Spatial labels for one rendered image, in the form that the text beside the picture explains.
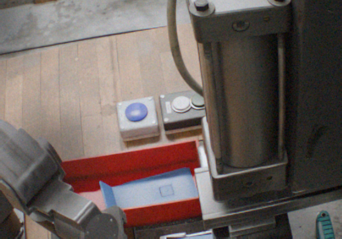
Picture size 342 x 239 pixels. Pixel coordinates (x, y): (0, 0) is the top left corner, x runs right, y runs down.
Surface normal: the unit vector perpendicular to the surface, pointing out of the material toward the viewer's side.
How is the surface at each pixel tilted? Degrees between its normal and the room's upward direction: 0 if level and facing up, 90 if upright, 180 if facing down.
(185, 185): 0
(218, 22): 90
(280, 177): 90
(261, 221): 0
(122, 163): 90
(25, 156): 20
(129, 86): 0
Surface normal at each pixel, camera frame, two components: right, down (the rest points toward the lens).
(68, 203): -0.36, -0.73
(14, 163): 0.17, -0.47
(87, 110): -0.11, -0.64
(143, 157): 0.13, 0.75
